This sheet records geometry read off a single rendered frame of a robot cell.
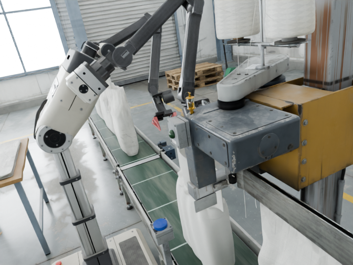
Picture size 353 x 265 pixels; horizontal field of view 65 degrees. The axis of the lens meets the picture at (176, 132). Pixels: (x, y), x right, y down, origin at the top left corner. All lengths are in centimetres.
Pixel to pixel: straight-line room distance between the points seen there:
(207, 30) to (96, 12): 355
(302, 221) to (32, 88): 796
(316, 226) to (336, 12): 65
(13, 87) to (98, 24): 278
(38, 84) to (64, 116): 708
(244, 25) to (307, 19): 25
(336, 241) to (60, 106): 109
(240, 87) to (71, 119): 78
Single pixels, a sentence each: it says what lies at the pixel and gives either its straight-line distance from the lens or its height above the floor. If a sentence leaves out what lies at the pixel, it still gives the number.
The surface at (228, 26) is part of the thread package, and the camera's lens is 108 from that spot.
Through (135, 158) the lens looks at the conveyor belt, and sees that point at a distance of 286.
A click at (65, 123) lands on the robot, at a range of 136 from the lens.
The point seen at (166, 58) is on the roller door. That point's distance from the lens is 892.
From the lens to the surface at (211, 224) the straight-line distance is 135.
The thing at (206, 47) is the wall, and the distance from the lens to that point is 961.
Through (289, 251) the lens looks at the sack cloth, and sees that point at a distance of 98.
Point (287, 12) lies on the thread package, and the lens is 89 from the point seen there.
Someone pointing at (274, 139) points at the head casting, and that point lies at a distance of 78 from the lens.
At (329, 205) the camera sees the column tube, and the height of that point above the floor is 81.
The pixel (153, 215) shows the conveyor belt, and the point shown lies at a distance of 203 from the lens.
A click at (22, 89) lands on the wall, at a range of 842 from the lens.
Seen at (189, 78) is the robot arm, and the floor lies 139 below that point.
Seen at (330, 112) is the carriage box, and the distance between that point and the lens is 103.
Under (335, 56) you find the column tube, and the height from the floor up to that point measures 143.
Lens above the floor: 163
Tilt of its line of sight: 22 degrees down
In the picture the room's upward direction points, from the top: 9 degrees counter-clockwise
